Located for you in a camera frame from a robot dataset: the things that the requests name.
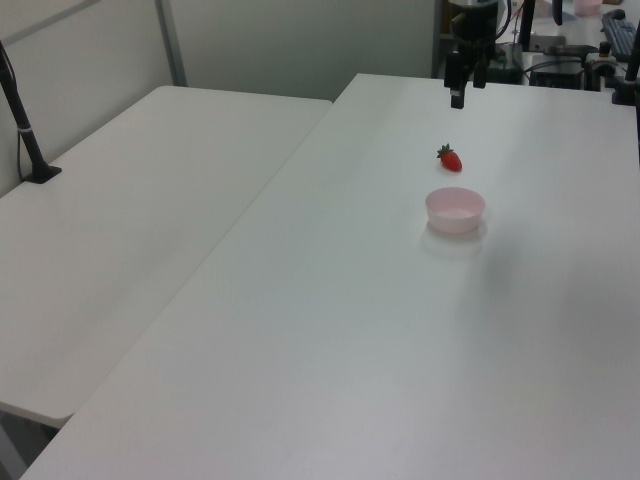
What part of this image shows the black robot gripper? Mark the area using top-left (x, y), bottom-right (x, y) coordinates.
top-left (444, 0), bottom-right (502, 110)

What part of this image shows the red toy strawberry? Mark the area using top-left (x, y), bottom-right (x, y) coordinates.
top-left (436, 143), bottom-right (464, 174)

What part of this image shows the pink plastic bowl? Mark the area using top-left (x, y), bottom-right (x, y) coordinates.
top-left (425, 186), bottom-right (487, 235)

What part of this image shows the black equipment box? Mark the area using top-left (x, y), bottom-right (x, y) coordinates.
top-left (528, 63), bottom-right (587, 91)

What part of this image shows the black computer keyboard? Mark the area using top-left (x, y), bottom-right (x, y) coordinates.
top-left (601, 8), bottom-right (637, 56)

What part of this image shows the white folding side table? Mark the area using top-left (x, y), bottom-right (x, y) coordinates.
top-left (0, 85), bottom-right (335, 422)

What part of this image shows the grey metal partition post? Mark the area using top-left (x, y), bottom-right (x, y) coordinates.
top-left (154, 0), bottom-right (189, 88)

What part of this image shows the black camera stand pole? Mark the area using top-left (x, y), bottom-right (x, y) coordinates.
top-left (0, 40), bottom-right (63, 185)

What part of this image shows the black cable on pole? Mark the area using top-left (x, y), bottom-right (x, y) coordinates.
top-left (0, 47), bottom-right (26, 182)

